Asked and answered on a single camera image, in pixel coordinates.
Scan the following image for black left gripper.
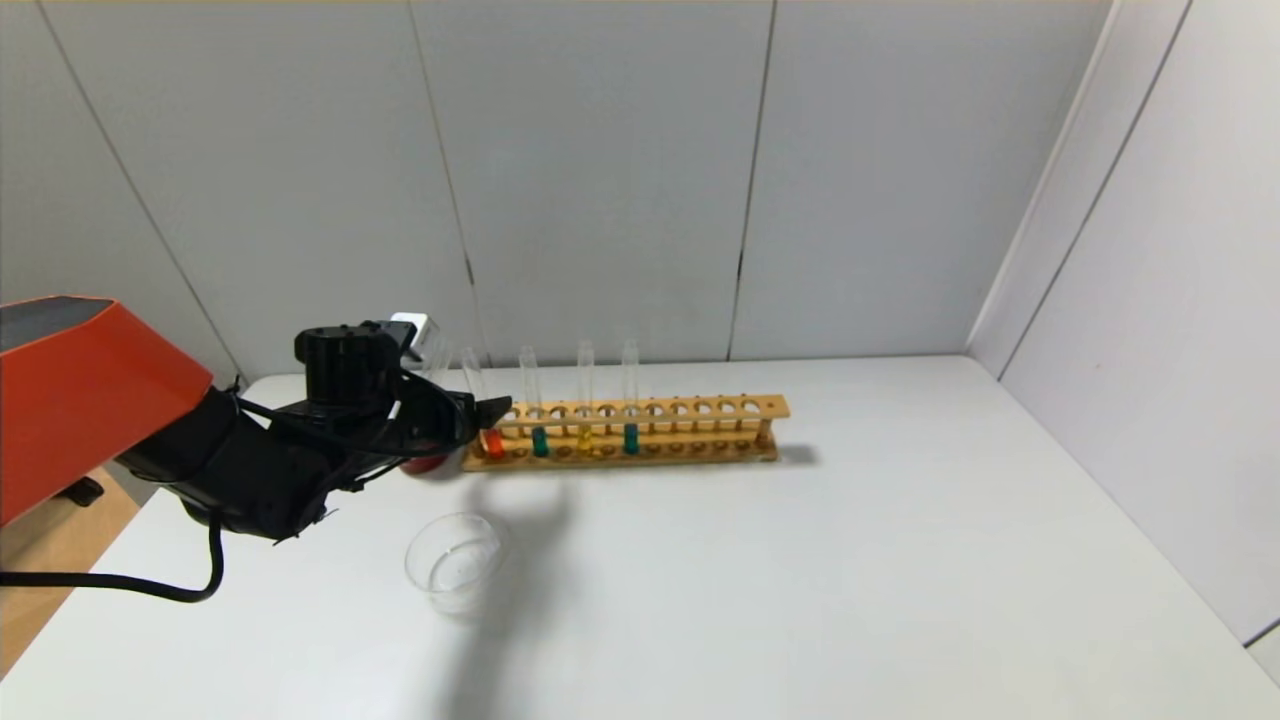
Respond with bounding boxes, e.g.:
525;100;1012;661
398;370;513;454

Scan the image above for test tube with red pigment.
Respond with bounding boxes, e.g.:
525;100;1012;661
461;346;507;461

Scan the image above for test tube with blue pigment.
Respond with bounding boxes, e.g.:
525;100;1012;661
518;346;550;459

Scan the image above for test tube with yellow pigment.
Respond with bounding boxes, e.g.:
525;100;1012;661
576;340;597;454

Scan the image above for test tube with teal pigment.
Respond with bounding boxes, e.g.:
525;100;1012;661
621;338;642;456

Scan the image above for wooden test tube rack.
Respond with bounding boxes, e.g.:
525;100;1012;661
462;394;791;473

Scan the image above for clear glass dish with spout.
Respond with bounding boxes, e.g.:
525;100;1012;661
404;512;511;614

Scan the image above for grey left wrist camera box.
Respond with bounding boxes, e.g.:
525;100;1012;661
390;313;442;363

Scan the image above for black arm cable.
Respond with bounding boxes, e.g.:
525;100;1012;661
0;515;224;604

